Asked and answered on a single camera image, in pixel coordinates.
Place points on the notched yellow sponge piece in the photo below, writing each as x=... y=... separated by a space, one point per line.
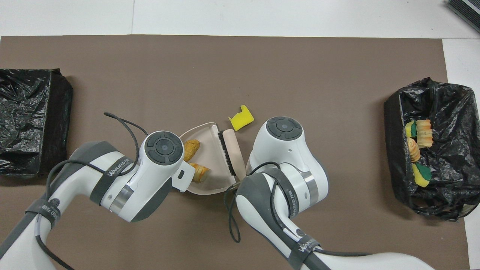
x=241 y=119

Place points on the beige hand brush black bristles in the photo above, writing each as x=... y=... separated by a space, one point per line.
x=234 y=150

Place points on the beige plastic dustpan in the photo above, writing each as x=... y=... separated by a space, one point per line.
x=212 y=150

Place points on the brown oval bread roll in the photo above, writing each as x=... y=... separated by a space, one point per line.
x=191 y=148

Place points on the small striped croissant piece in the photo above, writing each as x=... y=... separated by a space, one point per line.
x=200 y=173

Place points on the small yellow sponge piece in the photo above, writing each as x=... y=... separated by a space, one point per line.
x=408 y=129

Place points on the pale bread piece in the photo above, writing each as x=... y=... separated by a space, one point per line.
x=414 y=150

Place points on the large striped croissant piece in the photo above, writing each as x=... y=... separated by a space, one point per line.
x=424 y=133

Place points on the yellow sponge with green pad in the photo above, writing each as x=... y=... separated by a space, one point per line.
x=420 y=178

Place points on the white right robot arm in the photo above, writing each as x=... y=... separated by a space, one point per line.
x=285 y=157

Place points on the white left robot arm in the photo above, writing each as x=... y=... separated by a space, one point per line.
x=150 y=176

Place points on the boxy bin with black bag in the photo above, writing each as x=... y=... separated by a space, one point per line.
x=30 y=112

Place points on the right black bin bag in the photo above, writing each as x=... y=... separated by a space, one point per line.
x=450 y=161

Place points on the brown paper table mat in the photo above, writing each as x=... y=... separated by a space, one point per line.
x=225 y=67

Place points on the dark grey ribbed device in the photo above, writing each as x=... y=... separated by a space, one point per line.
x=465 y=11

